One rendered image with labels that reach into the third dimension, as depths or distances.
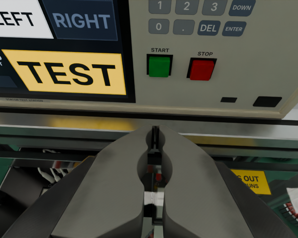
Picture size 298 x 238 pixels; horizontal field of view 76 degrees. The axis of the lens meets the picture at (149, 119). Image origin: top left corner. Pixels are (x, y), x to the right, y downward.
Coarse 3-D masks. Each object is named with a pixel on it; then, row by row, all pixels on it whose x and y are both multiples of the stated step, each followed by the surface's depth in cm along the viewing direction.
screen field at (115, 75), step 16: (16, 64) 18; (32, 64) 18; (48, 64) 18; (64, 64) 18; (80, 64) 18; (96, 64) 17; (112, 64) 17; (32, 80) 19; (48, 80) 19; (64, 80) 19; (80, 80) 19; (96, 80) 19; (112, 80) 19
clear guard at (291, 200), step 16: (160, 160) 24; (224, 160) 24; (240, 160) 24; (256, 160) 24; (272, 160) 24; (288, 160) 24; (144, 176) 23; (160, 176) 23; (272, 176) 23; (288, 176) 23; (144, 192) 22; (160, 192) 22; (272, 192) 22; (288, 192) 22; (144, 208) 21; (160, 208) 21; (272, 208) 21; (288, 208) 21; (144, 224) 20; (160, 224) 20; (288, 224) 20
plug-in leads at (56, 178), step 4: (44, 148) 40; (44, 152) 39; (52, 152) 42; (40, 172) 40; (44, 172) 41; (52, 172) 39; (60, 172) 45; (64, 172) 40; (68, 172) 45; (44, 176) 41; (48, 176) 42; (56, 176) 40; (48, 180) 43; (52, 180) 43; (56, 180) 41
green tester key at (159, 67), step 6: (150, 60) 16; (156, 60) 16; (162, 60) 16; (168, 60) 16; (150, 66) 17; (156, 66) 17; (162, 66) 17; (168, 66) 17; (150, 72) 17; (156, 72) 17; (162, 72) 17; (168, 72) 17
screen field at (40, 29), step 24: (0, 0) 14; (24, 0) 13; (48, 0) 13; (72, 0) 13; (96, 0) 13; (0, 24) 15; (24, 24) 15; (48, 24) 15; (72, 24) 15; (96, 24) 14
